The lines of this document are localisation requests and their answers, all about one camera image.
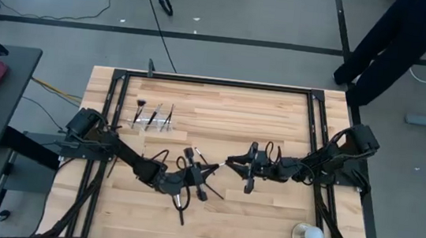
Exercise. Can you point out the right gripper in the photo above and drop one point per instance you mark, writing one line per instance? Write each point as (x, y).
(271, 168)

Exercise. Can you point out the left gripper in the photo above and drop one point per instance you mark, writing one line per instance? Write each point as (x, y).
(178, 180)

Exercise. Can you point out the large round-head makeup brush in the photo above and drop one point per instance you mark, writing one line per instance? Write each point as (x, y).
(181, 216)

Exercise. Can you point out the black flat-head makeup brush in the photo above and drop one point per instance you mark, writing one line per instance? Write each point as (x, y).
(138, 113)

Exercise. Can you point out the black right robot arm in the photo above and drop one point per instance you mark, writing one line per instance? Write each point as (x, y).
(332, 155)

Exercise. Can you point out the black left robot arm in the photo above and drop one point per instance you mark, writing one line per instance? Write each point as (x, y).
(129, 158)

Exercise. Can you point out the clear acrylic brush organizer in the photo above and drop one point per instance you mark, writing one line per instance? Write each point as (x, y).
(154, 125)

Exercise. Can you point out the person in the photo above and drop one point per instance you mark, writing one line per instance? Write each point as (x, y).
(395, 43)

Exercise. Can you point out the black aluminium table frame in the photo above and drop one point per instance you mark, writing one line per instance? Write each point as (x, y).
(221, 82)

